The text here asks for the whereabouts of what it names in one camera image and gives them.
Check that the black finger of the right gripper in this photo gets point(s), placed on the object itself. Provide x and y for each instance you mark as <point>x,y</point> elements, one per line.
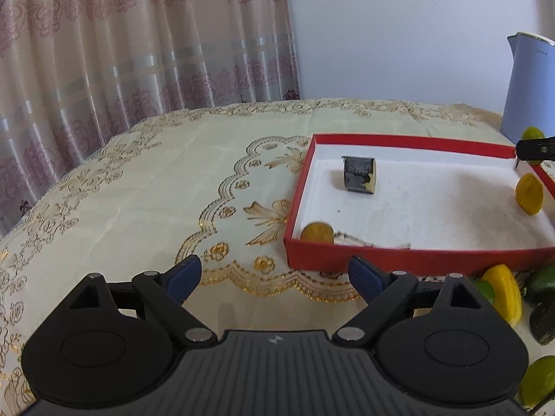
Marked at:
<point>550,152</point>

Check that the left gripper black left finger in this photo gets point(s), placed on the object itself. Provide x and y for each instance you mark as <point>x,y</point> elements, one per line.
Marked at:
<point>108,344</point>

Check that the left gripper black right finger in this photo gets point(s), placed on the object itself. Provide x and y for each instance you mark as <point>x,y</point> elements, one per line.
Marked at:
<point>430,345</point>

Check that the green cucumber piece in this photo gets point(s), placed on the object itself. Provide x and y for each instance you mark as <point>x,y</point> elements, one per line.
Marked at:
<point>538,382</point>

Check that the green jujube back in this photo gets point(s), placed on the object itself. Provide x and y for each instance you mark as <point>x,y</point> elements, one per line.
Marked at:
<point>532,133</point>

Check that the green jujube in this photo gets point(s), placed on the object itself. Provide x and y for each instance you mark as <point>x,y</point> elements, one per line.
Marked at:
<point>532,133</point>
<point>486,290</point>

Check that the yellow fruit piece in tray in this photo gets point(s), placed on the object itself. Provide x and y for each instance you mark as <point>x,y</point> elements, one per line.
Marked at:
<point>529,194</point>

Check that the light blue electric kettle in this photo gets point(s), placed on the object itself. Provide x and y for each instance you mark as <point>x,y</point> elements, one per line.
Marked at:
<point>531,92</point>

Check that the green jujube front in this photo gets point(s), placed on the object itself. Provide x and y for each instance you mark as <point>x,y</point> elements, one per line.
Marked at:
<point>486,290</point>

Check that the yellow starfruit piece on table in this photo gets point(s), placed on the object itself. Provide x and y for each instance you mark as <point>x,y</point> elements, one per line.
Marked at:
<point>508,300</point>

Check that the green cucumber half on table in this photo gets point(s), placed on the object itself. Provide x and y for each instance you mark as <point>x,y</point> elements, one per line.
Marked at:
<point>539,286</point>

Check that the red shallow cardboard tray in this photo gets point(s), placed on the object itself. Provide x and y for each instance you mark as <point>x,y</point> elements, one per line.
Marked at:
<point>439,206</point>

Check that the brown longan at tray edge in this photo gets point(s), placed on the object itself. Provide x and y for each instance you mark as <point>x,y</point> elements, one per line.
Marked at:
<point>318,232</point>

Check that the black sugarcane piece in tray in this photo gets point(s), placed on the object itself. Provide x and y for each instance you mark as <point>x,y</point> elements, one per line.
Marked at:
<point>359,174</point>

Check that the cream gold embroidered tablecloth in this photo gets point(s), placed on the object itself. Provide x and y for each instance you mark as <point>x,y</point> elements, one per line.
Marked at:
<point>215,182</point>

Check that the pink patterned curtain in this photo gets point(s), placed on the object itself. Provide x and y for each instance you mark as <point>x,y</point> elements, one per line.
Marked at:
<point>75,73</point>

